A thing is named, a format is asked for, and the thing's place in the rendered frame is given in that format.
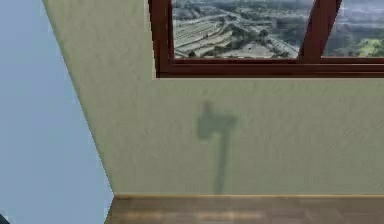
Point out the brown framed window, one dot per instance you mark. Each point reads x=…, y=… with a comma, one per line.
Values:
x=233, y=68

